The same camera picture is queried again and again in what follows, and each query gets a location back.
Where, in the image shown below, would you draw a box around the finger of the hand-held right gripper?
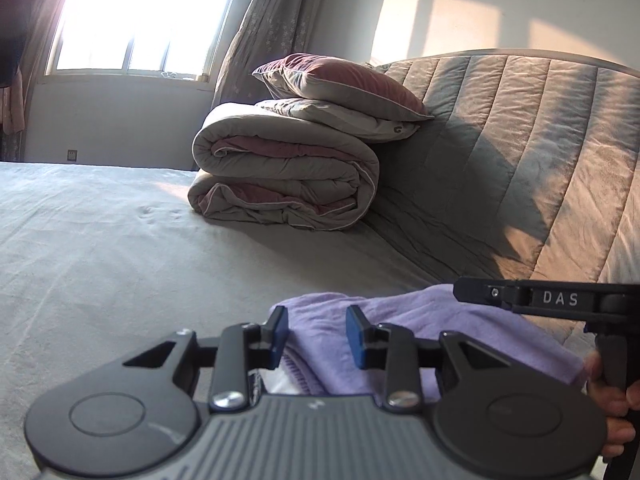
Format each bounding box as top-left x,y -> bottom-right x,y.
454,276 -> 531,313

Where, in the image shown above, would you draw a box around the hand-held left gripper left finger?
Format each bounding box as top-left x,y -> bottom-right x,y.
122,306 -> 290,413

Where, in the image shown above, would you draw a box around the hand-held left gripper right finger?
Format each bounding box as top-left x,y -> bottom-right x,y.
346,305 -> 501,411

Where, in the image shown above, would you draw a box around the purple pants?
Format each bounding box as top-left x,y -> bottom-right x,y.
272,284 -> 588,401

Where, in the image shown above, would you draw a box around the pink hanging clothes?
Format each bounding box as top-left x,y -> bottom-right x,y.
0,77 -> 29,136

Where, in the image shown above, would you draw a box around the dark hanging clothes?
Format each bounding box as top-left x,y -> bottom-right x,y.
0,0 -> 35,88

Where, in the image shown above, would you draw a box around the person's right hand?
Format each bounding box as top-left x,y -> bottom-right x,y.
585,350 -> 640,463

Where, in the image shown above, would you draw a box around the quilted grey headboard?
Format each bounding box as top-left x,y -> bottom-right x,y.
362,50 -> 640,346

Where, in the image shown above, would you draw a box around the folded beige pink quilt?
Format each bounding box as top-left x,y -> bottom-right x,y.
187,102 -> 381,232

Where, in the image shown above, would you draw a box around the bed with grey sheet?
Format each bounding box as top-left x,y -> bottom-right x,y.
0,160 -> 601,480

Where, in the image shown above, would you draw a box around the maroon grey pillow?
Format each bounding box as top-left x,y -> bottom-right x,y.
251,53 -> 429,117

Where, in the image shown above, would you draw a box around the star patterned curtain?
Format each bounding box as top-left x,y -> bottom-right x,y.
212,0 -> 333,111

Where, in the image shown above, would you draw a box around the window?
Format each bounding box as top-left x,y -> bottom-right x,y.
45,0 -> 248,83

